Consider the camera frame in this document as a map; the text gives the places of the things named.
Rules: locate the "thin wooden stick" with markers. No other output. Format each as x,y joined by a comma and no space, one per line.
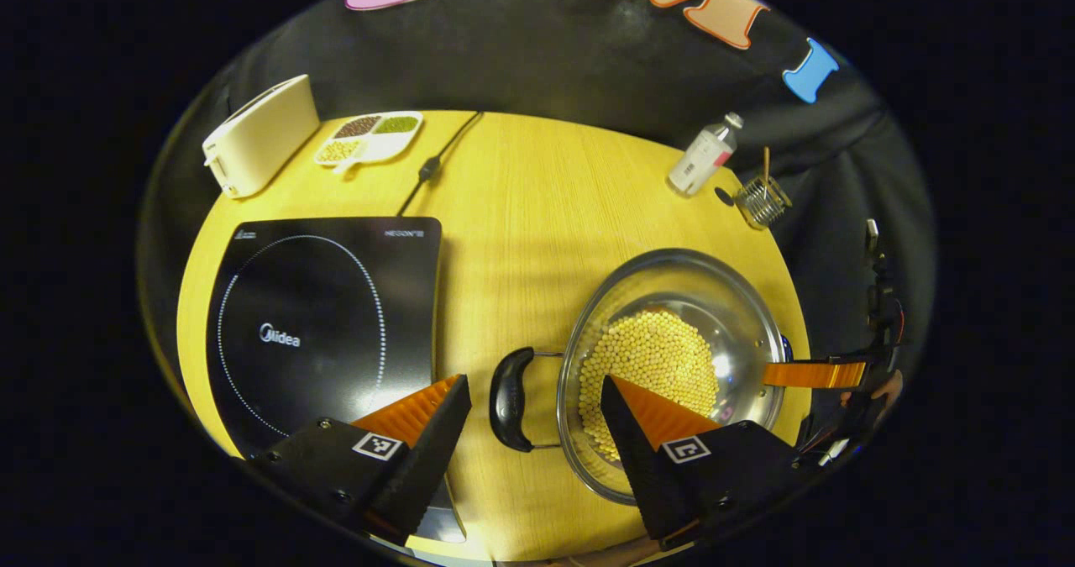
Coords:
766,162

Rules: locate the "clear glass cup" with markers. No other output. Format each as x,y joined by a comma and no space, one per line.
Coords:
762,204

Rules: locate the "small black round cap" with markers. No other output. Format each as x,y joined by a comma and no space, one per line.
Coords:
724,196

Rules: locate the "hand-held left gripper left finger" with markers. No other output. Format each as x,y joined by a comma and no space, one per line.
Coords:
428,458

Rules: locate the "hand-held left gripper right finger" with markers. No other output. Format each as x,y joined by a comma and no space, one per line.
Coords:
634,458

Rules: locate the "white toaster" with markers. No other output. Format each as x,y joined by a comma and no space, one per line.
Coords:
260,134

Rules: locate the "stainless steel pot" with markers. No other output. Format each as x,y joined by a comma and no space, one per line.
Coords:
672,281

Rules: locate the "pile of yellow soybeans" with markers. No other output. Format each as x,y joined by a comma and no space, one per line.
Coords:
655,353

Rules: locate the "white divided dish with beans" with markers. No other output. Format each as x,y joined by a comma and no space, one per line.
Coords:
378,145

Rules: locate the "small clear bottle white label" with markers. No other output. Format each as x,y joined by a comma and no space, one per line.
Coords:
701,160

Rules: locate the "black induction cooktop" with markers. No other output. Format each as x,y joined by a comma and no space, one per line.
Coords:
319,298

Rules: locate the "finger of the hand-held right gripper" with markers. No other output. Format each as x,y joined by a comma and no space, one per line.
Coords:
815,375

